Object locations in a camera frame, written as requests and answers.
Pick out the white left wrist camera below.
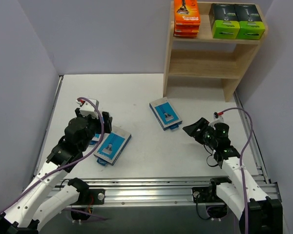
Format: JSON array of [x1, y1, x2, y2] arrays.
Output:
[[75, 99, 99, 119]]

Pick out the orange styler box back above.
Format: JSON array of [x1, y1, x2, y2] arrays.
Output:
[[173, 0, 201, 26]]

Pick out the black green GilletteLabs box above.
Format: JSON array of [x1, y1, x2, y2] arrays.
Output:
[[209, 3, 240, 39], [234, 4, 265, 40]]

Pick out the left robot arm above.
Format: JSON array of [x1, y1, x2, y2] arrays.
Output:
[[0, 108, 112, 234]]

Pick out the aluminium rail base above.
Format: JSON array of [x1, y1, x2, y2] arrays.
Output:
[[51, 176, 281, 208]]

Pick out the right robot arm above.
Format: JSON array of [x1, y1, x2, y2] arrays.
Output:
[[183, 117, 283, 234]]

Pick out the orange Gillette Fusion5 box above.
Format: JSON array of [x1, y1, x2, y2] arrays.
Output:
[[174, 24, 200, 34]]

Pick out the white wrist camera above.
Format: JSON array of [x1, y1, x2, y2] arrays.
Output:
[[75, 99, 99, 119], [209, 112, 224, 127]]

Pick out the orange styler box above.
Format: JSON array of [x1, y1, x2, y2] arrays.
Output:
[[173, 0, 201, 26], [174, 32, 198, 39]]

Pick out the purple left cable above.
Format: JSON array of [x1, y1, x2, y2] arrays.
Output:
[[0, 97, 109, 221]]

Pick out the harry's razor box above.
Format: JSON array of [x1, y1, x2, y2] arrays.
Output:
[[89, 134, 101, 147], [149, 97, 183, 131], [93, 125, 131, 166]]

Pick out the purple cable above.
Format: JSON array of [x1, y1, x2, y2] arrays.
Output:
[[0, 97, 109, 221], [222, 107, 255, 234]]

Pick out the wooden shelf unit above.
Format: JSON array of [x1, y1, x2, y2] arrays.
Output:
[[163, 1, 268, 102]]

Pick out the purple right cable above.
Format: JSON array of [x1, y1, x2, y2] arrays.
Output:
[[222, 107, 255, 234]]

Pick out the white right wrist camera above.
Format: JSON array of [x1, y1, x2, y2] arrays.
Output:
[[209, 112, 224, 127]]

